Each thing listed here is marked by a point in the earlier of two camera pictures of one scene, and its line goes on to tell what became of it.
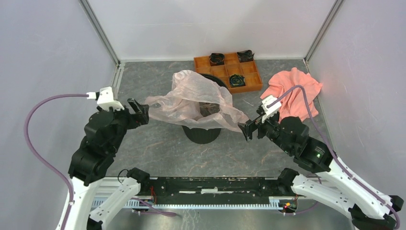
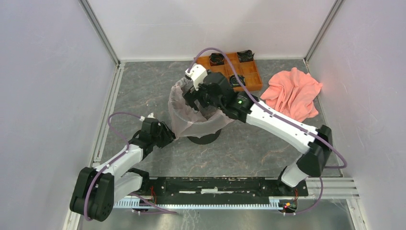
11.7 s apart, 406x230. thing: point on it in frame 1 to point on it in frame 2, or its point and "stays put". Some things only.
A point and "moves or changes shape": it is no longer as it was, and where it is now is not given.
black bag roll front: [236, 80] stays put
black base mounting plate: [182, 191] stays put
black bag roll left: [217, 59] stays put
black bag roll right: [245, 56] stays put
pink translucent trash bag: [195, 101] moves or changes shape
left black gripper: [137, 119] to [168, 135]
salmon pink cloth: [294, 104] stays put
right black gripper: [252, 125] to [191, 95]
